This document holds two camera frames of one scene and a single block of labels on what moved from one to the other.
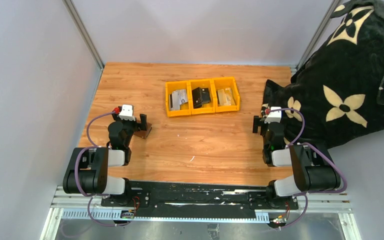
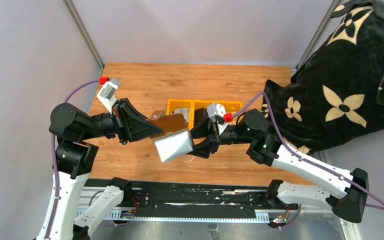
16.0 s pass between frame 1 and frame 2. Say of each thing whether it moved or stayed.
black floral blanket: stayed
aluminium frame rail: stayed
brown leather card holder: moved
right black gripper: moved
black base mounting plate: stayed
